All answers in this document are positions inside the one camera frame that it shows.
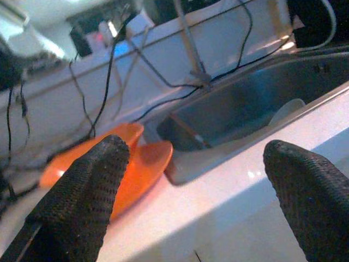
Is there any wooden chopstick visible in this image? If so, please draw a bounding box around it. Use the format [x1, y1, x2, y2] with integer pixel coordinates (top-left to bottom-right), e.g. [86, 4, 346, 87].
[170, 113, 212, 150]
[171, 114, 212, 150]

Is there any pale grey round plate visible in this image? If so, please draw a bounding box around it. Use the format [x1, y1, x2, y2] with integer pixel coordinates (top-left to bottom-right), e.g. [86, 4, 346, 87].
[268, 98, 306, 126]

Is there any orange plastic bowl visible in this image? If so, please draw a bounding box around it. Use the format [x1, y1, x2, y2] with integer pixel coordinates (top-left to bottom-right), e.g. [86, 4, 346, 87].
[39, 122, 145, 189]

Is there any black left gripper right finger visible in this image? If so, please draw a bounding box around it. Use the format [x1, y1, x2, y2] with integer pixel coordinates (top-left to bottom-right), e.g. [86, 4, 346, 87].
[263, 139, 349, 262]

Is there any black power adapter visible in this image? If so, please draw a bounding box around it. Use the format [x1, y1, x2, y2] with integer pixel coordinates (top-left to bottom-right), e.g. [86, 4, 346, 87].
[69, 26, 93, 58]

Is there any stainless steel sink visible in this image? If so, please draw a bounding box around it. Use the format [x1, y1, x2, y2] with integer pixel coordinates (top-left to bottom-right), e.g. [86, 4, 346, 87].
[144, 51, 349, 186]

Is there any orange plastic plate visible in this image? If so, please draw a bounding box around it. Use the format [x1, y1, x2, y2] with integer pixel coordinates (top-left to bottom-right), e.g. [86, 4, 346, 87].
[109, 140, 175, 221]

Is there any white cable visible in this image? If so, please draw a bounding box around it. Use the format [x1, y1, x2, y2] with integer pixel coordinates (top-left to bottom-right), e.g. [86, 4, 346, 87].
[296, 0, 338, 52]

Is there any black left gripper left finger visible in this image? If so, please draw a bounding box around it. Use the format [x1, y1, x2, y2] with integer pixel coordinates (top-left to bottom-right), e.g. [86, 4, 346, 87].
[0, 134, 131, 262]

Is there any thin black cable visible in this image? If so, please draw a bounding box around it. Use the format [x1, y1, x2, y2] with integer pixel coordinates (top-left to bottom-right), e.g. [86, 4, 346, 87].
[88, 4, 131, 137]
[236, 0, 254, 70]

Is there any long black power cable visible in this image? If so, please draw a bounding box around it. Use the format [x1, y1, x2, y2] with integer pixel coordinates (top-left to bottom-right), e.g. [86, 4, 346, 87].
[133, 35, 291, 122]

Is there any black electronic device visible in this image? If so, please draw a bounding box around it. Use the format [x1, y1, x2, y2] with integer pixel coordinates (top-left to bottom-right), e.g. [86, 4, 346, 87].
[0, 43, 22, 91]

